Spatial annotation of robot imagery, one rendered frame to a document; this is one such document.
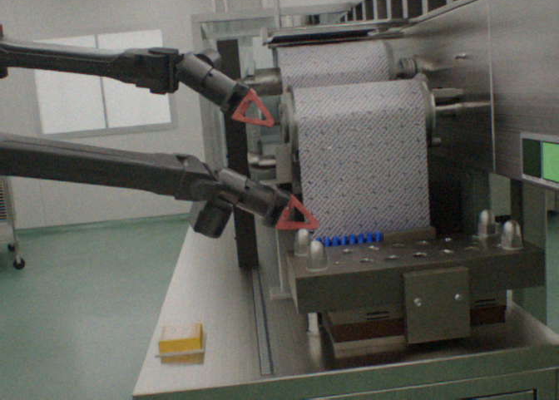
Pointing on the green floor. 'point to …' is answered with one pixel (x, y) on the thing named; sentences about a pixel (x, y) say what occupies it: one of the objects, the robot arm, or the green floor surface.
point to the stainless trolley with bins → (10, 229)
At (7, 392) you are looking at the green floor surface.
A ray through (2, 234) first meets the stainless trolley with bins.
